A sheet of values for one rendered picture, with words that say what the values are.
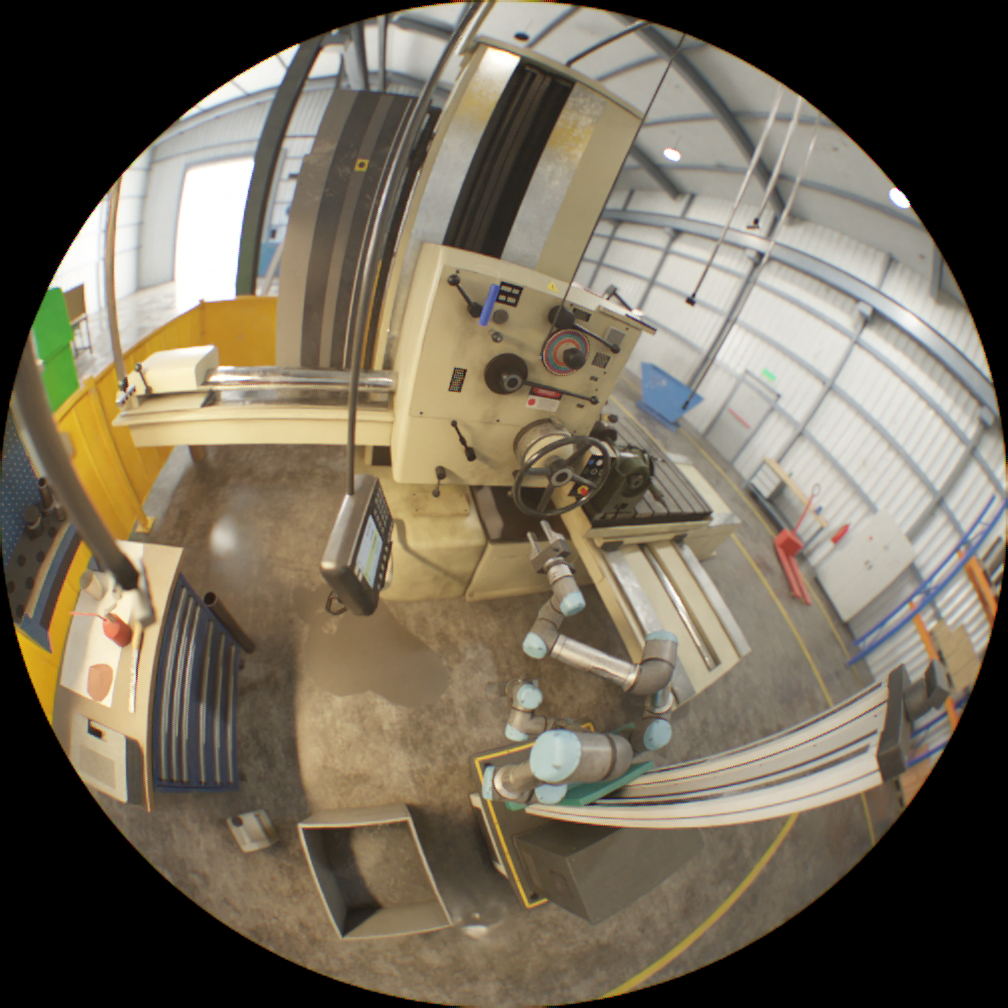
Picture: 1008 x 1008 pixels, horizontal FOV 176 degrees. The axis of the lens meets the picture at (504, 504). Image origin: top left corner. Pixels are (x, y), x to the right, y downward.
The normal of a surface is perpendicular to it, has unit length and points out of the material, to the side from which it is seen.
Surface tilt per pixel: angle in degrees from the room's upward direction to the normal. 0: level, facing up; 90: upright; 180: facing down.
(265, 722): 0
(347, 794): 0
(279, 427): 90
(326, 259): 90
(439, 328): 90
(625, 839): 0
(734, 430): 90
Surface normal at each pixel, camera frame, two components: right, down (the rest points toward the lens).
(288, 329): 0.30, 0.72
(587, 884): 0.31, -0.70
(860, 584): -0.90, 0.00
